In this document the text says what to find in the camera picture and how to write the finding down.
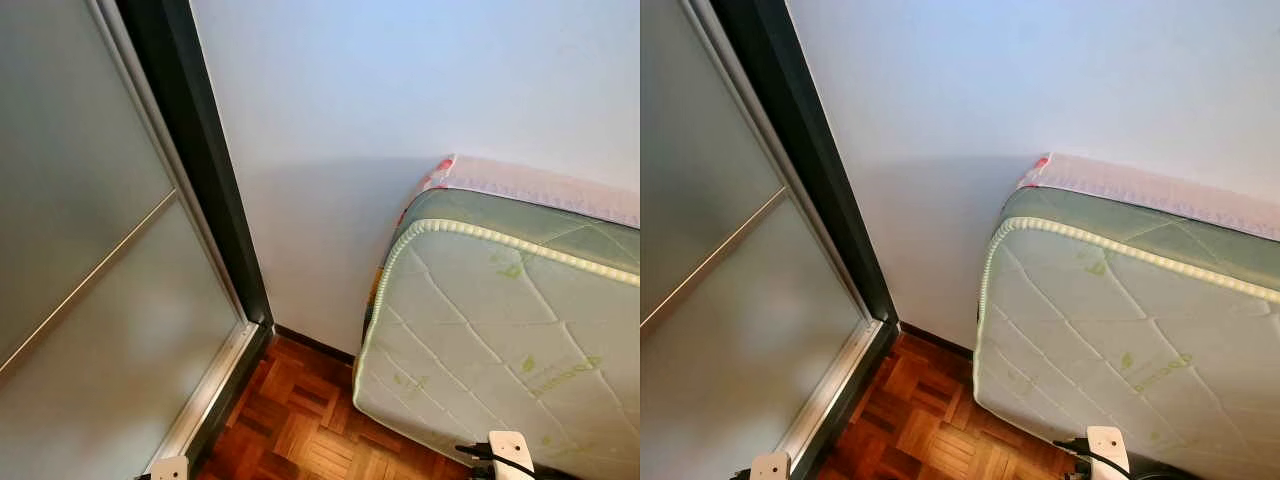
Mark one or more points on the dark door frame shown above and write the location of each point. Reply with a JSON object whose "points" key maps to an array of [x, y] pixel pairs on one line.
{"points": [[800, 120], [190, 120]]}

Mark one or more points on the dark wooden baseboard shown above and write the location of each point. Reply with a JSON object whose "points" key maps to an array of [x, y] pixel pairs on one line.
{"points": [[315, 343], [935, 338]]}

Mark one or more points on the frosted glass sliding door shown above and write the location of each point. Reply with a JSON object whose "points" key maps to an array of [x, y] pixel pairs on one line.
{"points": [[720, 250], [80, 250]]}

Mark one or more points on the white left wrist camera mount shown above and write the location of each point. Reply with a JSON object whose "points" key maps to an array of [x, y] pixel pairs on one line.
{"points": [[170, 470], [770, 467]]}

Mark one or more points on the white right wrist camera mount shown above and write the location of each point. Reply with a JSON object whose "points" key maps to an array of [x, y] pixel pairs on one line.
{"points": [[1108, 445], [510, 450]]}

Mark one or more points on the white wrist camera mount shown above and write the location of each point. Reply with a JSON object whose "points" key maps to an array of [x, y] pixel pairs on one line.
{"points": [[1108, 445], [770, 467], [510, 450], [170, 470]]}

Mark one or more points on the plastic wrapped pink mattress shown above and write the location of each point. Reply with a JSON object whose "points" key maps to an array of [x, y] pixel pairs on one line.
{"points": [[530, 185], [1150, 190]]}

